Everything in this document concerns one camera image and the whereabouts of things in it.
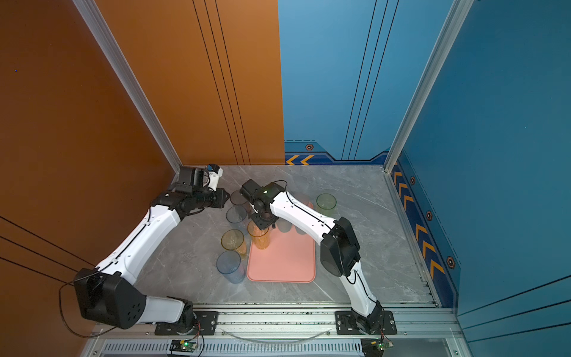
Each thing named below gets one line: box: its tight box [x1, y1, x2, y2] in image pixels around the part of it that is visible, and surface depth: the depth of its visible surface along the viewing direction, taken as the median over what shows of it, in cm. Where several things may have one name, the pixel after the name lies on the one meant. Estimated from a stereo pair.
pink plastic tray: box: [246, 226, 316, 284], surface depth 88 cm
